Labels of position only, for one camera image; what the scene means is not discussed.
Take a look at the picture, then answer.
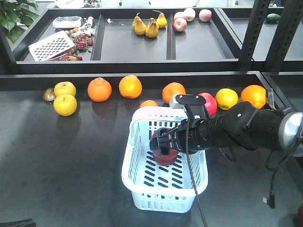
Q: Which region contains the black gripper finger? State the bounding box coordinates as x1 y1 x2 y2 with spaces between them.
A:
0 218 36 227

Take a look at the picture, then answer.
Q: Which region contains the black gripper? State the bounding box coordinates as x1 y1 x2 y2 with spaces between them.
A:
149 119 213 156

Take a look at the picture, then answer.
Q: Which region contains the dark red apple back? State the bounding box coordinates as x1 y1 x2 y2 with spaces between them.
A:
150 128 178 166

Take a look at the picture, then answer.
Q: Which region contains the dark red apple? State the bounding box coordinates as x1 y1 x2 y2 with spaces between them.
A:
150 128 178 166
296 204 303 227

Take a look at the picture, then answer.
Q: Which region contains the light blue plastic basket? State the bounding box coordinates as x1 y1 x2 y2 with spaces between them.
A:
121 106 208 213

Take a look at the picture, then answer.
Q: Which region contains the dark red apple front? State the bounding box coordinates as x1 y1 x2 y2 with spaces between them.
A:
296 204 303 227

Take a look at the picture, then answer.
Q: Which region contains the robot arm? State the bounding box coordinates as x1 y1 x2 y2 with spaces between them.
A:
150 102 303 157

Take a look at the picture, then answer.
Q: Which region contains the orange behind apples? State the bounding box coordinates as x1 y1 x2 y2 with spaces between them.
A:
162 82 187 104

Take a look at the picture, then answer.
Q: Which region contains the small orange middle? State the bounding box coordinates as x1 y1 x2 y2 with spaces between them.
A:
140 100 159 108

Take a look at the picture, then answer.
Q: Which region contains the pink red apple right pair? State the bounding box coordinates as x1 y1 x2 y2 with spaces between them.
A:
198 92 217 116

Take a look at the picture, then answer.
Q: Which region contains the yellow round fruit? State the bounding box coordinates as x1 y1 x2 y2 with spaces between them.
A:
215 88 239 110

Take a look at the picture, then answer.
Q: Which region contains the knobbed orange left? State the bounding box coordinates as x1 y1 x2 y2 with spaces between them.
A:
88 78 112 102

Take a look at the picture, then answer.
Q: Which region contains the large orange right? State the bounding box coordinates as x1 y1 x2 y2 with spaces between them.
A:
241 85 266 109

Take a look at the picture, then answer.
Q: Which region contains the yellow brown pear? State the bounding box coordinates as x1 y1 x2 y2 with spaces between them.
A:
145 17 159 38
153 10 167 29
132 13 147 35

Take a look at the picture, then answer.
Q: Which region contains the yellow apple front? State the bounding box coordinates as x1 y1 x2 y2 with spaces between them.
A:
53 94 77 116

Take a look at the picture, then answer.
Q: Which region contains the yellow apple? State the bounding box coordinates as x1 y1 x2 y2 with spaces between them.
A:
54 81 76 97
53 94 77 116

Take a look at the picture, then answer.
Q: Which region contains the pink apple upper shelf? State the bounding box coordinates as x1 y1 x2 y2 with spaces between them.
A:
173 18 187 32

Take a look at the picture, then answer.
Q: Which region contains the yellow apple back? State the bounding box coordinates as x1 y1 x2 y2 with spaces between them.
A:
54 81 76 97

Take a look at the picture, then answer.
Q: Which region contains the brown kiwi fruit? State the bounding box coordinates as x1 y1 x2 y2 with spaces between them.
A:
42 87 56 102

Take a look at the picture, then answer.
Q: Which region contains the small red fruit pile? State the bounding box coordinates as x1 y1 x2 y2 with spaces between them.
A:
49 16 95 61

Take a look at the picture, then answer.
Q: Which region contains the white perforated tray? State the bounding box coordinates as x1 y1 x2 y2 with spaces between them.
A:
28 31 74 61

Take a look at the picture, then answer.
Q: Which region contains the white electronic device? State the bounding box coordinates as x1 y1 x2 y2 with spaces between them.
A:
52 16 82 29

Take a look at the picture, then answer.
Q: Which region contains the potted green plant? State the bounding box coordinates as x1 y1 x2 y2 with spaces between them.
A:
0 0 38 44

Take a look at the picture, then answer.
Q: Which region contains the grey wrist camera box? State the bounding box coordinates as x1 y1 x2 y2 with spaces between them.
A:
169 94 183 109

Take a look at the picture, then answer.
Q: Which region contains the black cable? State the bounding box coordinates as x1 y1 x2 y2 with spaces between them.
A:
182 105 209 227

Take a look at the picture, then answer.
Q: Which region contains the black perforated shelf post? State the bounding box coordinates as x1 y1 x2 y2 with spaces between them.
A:
238 0 270 71

